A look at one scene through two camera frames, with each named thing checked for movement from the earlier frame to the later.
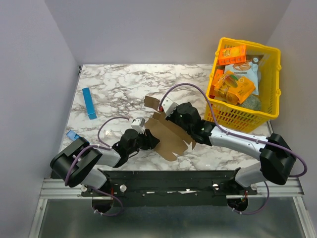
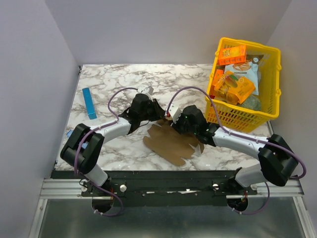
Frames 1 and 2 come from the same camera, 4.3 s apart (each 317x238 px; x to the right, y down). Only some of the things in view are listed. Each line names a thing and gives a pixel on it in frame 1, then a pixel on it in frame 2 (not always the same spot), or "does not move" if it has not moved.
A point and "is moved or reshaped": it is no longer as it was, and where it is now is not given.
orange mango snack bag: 230,87 does not move
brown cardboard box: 172,137 is moved or reshaped
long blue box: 89,103 does not move
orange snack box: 232,55 does not move
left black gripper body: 142,143 to 152,112
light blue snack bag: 249,69 does not move
